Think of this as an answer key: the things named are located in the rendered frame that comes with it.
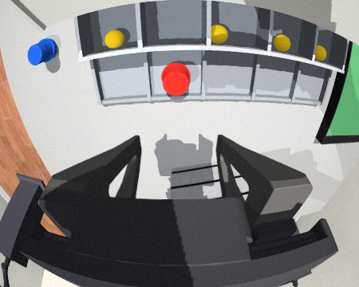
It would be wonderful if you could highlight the green tray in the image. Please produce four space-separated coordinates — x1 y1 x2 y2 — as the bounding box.
316 41 359 144

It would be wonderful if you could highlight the red plug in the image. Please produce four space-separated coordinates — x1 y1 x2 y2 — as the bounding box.
161 63 191 96

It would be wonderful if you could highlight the yellow ball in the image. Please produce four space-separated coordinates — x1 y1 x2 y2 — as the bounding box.
274 34 290 52
211 25 228 44
315 45 326 61
105 30 124 49

